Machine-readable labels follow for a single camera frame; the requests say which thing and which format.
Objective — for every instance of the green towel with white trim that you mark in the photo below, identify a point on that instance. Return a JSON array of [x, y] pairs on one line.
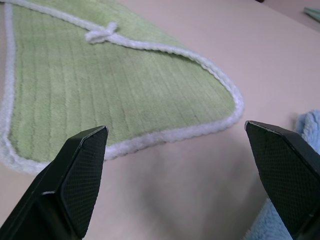
[[87, 85]]

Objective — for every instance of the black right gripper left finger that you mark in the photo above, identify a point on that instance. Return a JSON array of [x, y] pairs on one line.
[[57, 190]]

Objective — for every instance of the pale green flat object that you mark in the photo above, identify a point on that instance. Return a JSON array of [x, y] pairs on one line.
[[313, 12]]

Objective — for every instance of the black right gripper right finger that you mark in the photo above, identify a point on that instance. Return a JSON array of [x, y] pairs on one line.
[[285, 172]]

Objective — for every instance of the light blue fluffy towel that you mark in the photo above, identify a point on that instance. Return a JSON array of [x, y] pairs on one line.
[[311, 125]]

